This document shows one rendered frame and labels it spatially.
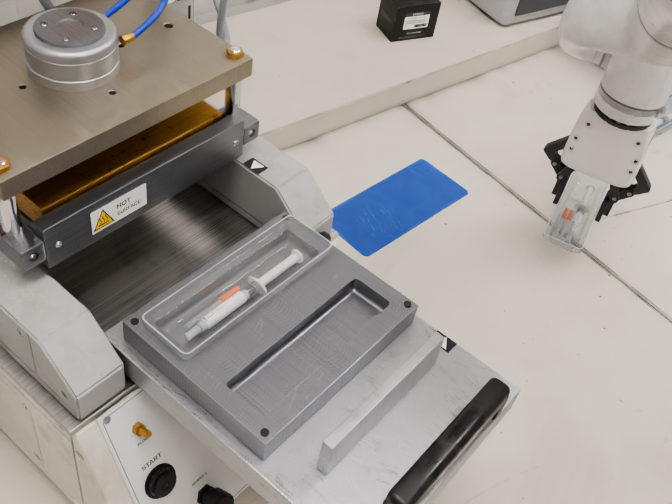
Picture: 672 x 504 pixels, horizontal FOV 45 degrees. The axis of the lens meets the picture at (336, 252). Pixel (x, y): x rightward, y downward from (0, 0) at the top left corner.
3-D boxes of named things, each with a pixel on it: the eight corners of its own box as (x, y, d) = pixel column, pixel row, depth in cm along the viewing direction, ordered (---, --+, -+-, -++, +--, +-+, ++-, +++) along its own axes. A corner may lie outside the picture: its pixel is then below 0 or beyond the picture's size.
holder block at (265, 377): (123, 339, 69) (121, 320, 67) (282, 228, 80) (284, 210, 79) (263, 461, 62) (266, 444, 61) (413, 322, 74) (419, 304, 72)
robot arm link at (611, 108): (674, 88, 104) (664, 107, 106) (608, 64, 106) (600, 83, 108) (663, 120, 98) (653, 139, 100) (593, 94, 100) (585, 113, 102)
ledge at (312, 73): (135, 65, 134) (134, 41, 131) (480, -32, 177) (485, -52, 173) (235, 168, 119) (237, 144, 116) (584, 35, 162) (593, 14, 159)
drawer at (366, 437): (103, 360, 71) (96, 303, 66) (273, 241, 84) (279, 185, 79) (359, 590, 60) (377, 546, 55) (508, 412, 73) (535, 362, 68)
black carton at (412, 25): (375, 24, 145) (382, -11, 140) (417, 19, 148) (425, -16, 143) (390, 42, 141) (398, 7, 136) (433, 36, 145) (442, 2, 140)
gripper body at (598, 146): (670, 105, 105) (636, 171, 113) (595, 76, 107) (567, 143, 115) (660, 133, 100) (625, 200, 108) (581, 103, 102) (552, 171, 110)
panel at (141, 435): (161, 565, 77) (95, 419, 68) (356, 382, 95) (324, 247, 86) (174, 574, 76) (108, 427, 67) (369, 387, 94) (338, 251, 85)
